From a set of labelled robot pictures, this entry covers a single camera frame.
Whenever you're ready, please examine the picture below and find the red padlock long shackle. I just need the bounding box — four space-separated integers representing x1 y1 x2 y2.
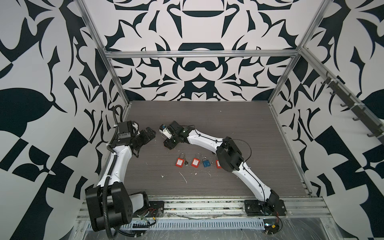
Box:
191 153 202 168

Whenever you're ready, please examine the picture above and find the blue padlock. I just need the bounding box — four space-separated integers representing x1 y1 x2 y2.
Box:
202 157 211 168

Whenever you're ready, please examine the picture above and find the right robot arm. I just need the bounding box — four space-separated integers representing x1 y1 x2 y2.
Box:
160 121 286 216

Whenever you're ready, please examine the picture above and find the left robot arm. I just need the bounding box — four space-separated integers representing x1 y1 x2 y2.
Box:
86 105 156 240

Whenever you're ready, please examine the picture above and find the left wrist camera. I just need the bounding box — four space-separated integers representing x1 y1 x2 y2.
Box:
131 121 140 136

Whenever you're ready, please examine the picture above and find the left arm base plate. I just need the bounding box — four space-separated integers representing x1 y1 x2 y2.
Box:
133 201 165 218

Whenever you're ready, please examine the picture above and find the white cable duct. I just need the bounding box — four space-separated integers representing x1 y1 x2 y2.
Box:
121 219 265 231

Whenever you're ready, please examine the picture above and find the black cable left base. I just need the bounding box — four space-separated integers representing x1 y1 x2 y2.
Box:
116 209 157 238

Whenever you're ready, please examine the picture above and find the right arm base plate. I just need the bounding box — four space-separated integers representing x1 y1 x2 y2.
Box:
244 200 287 217

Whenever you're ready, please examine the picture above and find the wall hook rack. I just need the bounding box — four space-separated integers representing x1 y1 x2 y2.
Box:
322 72 384 145

